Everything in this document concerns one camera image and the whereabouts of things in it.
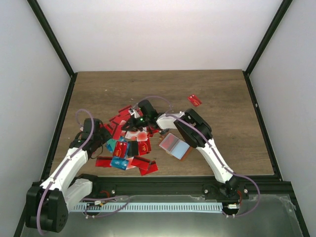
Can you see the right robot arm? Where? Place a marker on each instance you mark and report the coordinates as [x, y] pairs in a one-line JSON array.
[[195, 131]]

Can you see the red striped card front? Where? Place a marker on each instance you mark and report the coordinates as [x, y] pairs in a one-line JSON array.
[[152, 167]]

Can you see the brown leather card holder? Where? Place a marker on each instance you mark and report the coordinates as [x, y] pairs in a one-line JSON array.
[[174, 146]]

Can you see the lone red VIP card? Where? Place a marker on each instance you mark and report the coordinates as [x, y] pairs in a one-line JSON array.
[[194, 100]]

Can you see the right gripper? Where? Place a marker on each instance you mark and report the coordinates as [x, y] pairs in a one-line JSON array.
[[133, 124]]

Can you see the light blue slotted rail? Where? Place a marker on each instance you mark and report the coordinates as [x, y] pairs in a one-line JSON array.
[[199, 207]]

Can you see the blue bank card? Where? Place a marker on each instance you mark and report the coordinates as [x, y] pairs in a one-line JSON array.
[[120, 163]]

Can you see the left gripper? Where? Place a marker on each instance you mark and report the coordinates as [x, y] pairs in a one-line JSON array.
[[107, 135]]

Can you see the black frame front beam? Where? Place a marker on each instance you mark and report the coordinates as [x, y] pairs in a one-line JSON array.
[[146, 185]]

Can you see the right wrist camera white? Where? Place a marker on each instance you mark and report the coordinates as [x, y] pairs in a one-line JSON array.
[[135, 113]]

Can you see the white card red circle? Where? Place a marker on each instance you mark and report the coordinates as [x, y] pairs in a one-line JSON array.
[[138, 136]]

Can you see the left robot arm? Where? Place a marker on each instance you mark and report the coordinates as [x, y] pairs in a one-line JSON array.
[[48, 203]]

